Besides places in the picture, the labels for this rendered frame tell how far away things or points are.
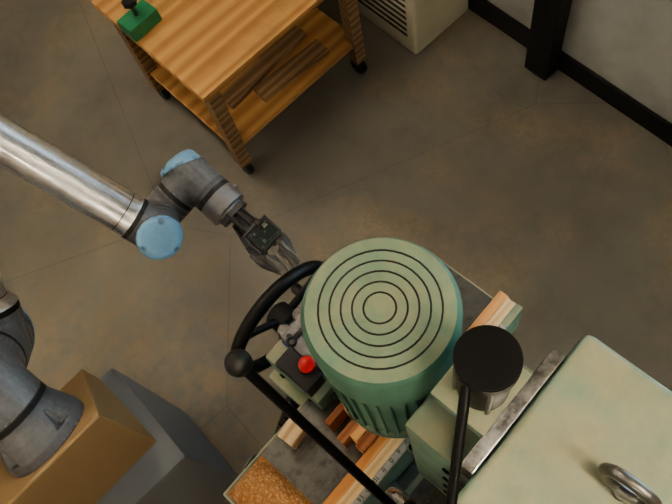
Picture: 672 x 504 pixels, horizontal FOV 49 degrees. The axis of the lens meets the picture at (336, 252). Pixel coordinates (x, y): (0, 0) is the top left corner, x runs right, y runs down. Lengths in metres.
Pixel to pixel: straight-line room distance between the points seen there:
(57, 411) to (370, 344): 0.94
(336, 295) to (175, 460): 1.08
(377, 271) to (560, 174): 1.83
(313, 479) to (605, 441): 0.73
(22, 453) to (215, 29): 1.36
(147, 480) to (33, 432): 0.36
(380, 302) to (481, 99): 1.99
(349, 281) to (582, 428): 0.28
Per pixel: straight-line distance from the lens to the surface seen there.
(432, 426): 0.85
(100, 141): 2.96
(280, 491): 1.36
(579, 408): 0.76
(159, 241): 1.50
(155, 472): 1.84
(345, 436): 1.33
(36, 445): 1.60
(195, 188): 1.62
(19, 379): 1.60
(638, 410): 0.77
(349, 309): 0.80
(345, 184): 2.59
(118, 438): 1.70
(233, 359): 0.90
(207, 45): 2.34
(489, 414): 0.75
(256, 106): 2.60
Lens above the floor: 2.26
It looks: 65 degrees down
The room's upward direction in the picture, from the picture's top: 19 degrees counter-clockwise
